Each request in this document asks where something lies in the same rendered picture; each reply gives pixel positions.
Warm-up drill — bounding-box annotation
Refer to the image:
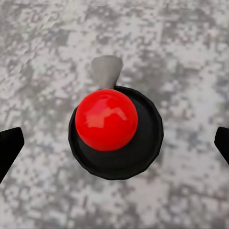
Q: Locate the pesticide atomizer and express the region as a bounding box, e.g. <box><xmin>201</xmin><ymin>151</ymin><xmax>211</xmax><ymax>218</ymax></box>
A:
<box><xmin>68</xmin><ymin>55</ymin><xmax>164</xmax><ymax>180</ymax></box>

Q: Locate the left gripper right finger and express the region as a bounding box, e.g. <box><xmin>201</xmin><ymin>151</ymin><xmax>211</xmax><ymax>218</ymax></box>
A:
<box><xmin>214</xmin><ymin>126</ymin><xmax>229</xmax><ymax>164</ymax></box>

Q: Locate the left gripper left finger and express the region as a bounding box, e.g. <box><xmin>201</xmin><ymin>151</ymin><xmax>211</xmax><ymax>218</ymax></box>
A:
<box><xmin>0</xmin><ymin>127</ymin><xmax>24</xmax><ymax>182</ymax></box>

